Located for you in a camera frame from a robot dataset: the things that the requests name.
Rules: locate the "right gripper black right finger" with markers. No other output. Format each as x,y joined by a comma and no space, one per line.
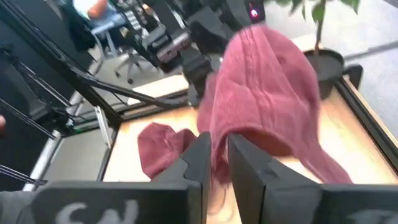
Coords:
264,193

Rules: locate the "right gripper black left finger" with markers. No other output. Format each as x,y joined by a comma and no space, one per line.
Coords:
199,168

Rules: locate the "maroon baseball cap white tag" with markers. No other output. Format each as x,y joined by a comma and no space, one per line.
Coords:
264,93

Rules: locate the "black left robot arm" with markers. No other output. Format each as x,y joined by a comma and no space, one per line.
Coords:
211,31

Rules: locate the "grey office chair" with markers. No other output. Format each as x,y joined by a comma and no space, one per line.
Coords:
130,62

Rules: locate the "black crossbar silver brackets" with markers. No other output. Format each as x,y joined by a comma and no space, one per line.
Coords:
104,130

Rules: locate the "person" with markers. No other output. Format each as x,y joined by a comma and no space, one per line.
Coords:
96,9

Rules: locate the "green potted plant black pot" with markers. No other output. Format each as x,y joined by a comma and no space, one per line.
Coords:
326,67

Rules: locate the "black aluminium table frame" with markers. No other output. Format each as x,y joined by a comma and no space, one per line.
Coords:
367,119

